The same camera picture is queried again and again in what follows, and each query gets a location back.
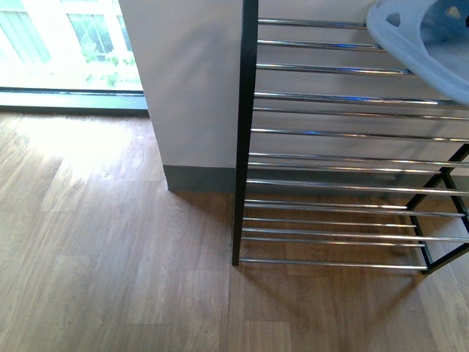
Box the white slide sandal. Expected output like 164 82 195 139
366 1 468 105

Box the black metal shoe rack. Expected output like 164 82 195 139
232 1 468 274

